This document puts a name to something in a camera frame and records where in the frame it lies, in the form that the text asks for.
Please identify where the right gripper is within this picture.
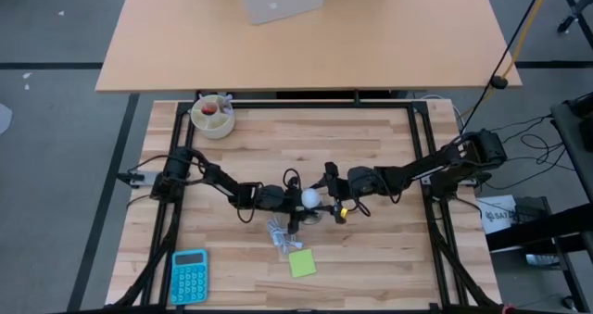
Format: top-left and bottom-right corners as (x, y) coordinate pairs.
(310, 162), (379, 223)

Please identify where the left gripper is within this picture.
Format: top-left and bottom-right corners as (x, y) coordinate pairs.
(257, 185), (307, 234)

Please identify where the white frosted light bulb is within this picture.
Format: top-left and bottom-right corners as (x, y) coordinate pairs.
(300, 188), (322, 209)

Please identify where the clear plastic wrapper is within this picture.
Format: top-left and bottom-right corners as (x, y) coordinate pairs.
(266, 217), (306, 255)

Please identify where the green sticky note pad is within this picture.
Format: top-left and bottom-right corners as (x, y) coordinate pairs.
(287, 247), (319, 279)

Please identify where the cream round desk organizer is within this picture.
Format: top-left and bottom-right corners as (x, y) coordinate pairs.
(189, 94), (236, 141)

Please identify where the blue calculator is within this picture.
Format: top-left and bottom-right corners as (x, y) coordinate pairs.
(170, 248), (210, 306)

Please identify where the purple plastic tool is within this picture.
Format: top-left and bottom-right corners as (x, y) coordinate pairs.
(217, 93), (234, 116)

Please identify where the orange wooden desk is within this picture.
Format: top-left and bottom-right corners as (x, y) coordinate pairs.
(95, 0), (523, 94)

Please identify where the white labelled box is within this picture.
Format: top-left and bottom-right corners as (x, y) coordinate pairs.
(475, 194), (520, 235)

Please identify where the grey box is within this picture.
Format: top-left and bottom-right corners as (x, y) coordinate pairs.
(233, 0), (329, 26)

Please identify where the black metal cart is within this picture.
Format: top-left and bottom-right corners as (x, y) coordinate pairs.
(485, 91), (593, 313)

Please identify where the black chair base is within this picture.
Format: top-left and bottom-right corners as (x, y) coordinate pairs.
(555, 0), (593, 51)

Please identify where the black camera cable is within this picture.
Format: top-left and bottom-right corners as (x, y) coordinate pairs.
(282, 168), (303, 189)

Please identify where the black aluminium table frame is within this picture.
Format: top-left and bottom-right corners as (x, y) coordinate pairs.
(108, 89), (504, 314)

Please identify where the black hanging cable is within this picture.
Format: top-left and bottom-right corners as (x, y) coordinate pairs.
(458, 0), (549, 134)

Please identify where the yellow hanging cable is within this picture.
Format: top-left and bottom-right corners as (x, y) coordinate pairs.
(461, 0), (554, 120)

